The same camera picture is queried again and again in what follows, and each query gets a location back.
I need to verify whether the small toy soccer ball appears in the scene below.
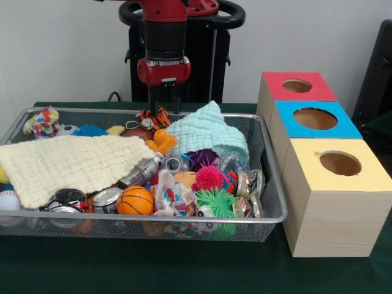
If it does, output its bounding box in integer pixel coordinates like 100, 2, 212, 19
56, 124, 81, 137

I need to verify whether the black upright panel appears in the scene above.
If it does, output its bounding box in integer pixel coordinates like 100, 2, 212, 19
351, 20, 392, 123

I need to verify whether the blue spiky rubber ball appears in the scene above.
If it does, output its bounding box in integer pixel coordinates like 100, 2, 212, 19
75, 124, 108, 137

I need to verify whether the wooden box with three holes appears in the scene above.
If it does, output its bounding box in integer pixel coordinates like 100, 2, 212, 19
256, 72, 392, 258

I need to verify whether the cream knitted cloth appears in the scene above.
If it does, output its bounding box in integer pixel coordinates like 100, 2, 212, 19
0, 134, 156, 209

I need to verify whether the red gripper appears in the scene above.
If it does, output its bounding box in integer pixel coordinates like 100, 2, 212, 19
137, 56, 191, 116

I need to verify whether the white toy baseball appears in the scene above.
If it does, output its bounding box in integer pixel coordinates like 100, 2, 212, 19
0, 190, 24, 211

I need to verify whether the pink spiky rubber ball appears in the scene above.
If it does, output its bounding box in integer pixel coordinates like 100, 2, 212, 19
192, 165, 227, 192

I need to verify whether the green spiky rubber ball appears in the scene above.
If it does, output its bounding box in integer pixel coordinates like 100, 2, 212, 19
195, 187, 236, 218

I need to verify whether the white cloth with coloured spots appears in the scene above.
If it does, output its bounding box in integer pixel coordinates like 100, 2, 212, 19
23, 106, 62, 139

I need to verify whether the light blue waffle cloth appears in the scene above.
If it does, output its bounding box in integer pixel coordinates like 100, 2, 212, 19
165, 100, 249, 160

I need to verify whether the orange tiger plush toy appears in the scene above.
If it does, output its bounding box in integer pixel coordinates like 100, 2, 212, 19
135, 106, 172, 132

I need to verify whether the wire mesh bin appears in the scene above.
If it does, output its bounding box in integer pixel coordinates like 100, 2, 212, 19
0, 107, 288, 243

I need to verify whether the dark green side table cloth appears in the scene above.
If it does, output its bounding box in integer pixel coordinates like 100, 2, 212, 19
366, 118, 392, 145

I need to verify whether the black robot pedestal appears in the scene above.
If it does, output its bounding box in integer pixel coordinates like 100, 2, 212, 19
118, 0, 246, 104

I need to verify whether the orange toy basketball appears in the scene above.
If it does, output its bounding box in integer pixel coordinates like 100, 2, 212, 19
116, 186, 155, 216

